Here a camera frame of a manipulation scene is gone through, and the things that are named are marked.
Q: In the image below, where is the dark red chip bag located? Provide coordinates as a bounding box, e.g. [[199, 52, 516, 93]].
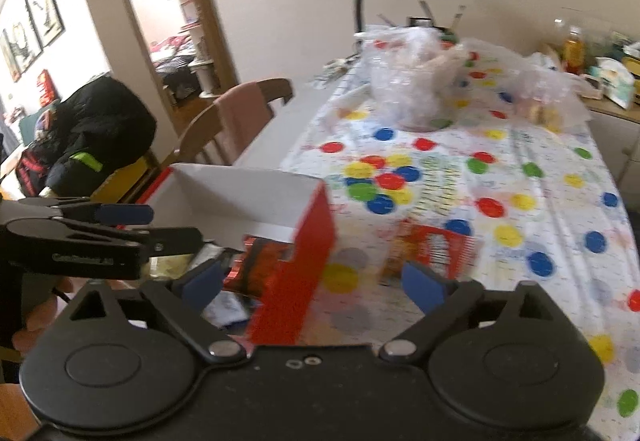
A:
[[224, 235, 292, 300]]

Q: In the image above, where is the pale yellow snack bag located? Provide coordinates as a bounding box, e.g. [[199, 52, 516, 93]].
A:
[[145, 253, 193, 279]]

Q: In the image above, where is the red pretzel snack bag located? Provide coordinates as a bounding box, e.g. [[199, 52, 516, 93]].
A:
[[380, 219, 480, 285]]

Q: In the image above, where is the red white cardboard box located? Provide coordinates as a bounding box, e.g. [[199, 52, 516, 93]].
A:
[[139, 164, 335, 346]]

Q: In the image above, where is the black jacket on chair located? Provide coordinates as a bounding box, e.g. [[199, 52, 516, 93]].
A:
[[15, 75, 157, 198]]

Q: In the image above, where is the colourful polka dot tablecloth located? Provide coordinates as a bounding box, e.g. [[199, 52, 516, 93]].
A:
[[282, 33, 639, 440]]

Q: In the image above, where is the wooden chair with pink cloth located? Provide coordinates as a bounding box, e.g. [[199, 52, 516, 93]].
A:
[[163, 77, 294, 166]]

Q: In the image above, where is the pink cloth on chair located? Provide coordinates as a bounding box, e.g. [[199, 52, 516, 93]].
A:
[[215, 83, 273, 163]]

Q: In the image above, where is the clear bag with pastries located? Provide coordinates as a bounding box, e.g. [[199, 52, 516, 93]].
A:
[[461, 38, 591, 132]]

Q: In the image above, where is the large clear plastic bag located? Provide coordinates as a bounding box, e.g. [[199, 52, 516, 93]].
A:
[[357, 26, 469, 132]]

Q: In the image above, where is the white wooden cabinet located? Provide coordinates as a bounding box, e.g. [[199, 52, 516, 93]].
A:
[[585, 98, 639, 207]]

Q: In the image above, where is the white tissue pack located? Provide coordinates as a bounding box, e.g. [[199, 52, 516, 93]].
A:
[[593, 57, 636, 110]]

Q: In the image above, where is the orange juice bottle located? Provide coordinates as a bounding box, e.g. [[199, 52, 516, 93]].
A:
[[562, 25, 586, 75]]

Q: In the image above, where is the framed wall picture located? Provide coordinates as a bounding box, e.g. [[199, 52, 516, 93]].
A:
[[26, 0, 65, 57]]

